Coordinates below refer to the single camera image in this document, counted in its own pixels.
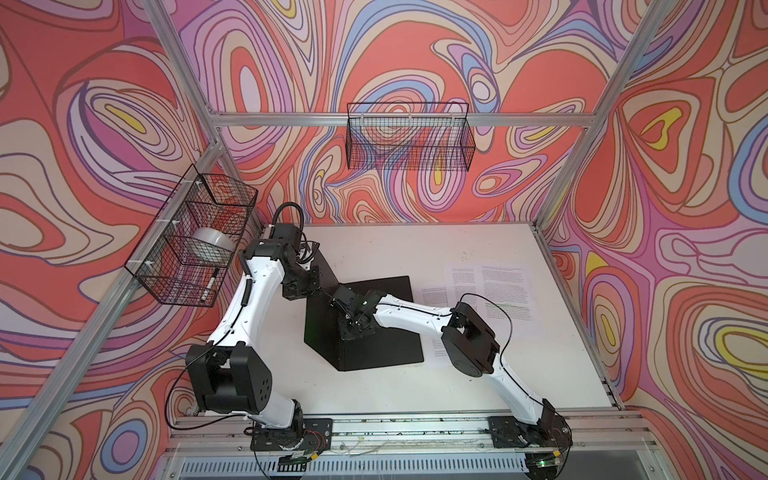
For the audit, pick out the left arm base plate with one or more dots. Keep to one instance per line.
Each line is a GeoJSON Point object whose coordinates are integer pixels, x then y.
{"type": "Point", "coordinates": [311, 435]}

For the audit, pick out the green circuit board right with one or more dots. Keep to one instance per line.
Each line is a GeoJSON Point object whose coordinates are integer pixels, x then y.
{"type": "Point", "coordinates": [544, 460]}

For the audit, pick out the paper sheet middle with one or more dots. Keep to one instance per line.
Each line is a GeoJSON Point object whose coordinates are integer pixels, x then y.
{"type": "Point", "coordinates": [463, 284]}

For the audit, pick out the black wire basket wall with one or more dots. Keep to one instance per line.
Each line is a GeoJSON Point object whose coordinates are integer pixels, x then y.
{"type": "Point", "coordinates": [409, 136]}
{"type": "Point", "coordinates": [184, 256]}

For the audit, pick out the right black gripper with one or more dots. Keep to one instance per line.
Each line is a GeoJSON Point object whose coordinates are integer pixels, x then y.
{"type": "Point", "coordinates": [346, 334]}

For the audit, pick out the paper sheet green highlight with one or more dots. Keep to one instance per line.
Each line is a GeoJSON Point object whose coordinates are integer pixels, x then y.
{"type": "Point", "coordinates": [508, 288]}

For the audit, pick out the white RAY file folder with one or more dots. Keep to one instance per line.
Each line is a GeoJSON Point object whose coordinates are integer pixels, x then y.
{"type": "Point", "coordinates": [387, 347]}

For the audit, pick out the green circuit board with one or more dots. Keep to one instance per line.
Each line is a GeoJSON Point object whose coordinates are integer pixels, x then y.
{"type": "Point", "coordinates": [544, 460]}
{"type": "Point", "coordinates": [295, 463]}

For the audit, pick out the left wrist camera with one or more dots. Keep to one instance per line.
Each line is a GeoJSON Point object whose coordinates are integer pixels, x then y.
{"type": "Point", "coordinates": [287, 233]}

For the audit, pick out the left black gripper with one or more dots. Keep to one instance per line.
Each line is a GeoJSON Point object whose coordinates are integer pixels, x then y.
{"type": "Point", "coordinates": [313, 285]}

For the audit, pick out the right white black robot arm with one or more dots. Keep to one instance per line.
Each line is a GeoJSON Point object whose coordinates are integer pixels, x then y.
{"type": "Point", "coordinates": [472, 349]}

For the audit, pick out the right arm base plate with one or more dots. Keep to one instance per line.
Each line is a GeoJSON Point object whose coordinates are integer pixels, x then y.
{"type": "Point", "coordinates": [508, 432]}

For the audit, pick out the aluminium front rail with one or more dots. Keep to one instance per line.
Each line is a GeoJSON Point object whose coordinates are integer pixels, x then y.
{"type": "Point", "coordinates": [468, 432]}

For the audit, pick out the white tape roll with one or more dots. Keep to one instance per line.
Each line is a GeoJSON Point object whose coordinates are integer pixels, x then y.
{"type": "Point", "coordinates": [210, 244]}

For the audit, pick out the black white marker pen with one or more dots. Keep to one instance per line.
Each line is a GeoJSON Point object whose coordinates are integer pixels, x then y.
{"type": "Point", "coordinates": [209, 287]}

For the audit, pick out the black wire basket left wall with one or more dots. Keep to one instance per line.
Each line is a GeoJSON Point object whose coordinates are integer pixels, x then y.
{"type": "Point", "coordinates": [184, 256]}

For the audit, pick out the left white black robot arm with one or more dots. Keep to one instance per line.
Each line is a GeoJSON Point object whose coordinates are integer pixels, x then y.
{"type": "Point", "coordinates": [227, 375]}

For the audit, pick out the black wire basket back wall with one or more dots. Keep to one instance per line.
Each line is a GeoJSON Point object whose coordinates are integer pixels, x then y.
{"type": "Point", "coordinates": [409, 136]}

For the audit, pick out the green circuit board left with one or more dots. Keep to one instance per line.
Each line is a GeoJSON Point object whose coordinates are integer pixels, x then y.
{"type": "Point", "coordinates": [295, 463]}

